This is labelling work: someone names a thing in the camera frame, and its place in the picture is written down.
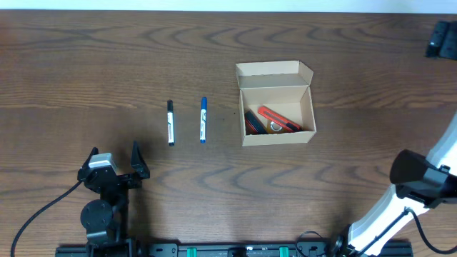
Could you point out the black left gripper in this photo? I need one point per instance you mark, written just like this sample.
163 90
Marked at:
119 179

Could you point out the black whiteboard marker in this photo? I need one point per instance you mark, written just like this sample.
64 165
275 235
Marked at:
170 123

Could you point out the red utility knife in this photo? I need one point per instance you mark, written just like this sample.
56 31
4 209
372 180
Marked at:
285 123

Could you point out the clear tape roll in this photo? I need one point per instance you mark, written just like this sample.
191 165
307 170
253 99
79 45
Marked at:
273 128

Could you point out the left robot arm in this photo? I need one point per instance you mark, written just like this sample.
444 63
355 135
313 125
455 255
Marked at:
106 218

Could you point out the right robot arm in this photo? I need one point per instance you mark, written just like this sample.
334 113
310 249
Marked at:
418 184

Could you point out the blue whiteboard marker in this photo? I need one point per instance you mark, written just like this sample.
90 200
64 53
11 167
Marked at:
202 134

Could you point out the open cardboard box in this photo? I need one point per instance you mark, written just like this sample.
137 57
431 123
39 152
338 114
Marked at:
282 86

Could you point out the black mounting rail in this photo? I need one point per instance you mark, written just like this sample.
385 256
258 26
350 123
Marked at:
304 248

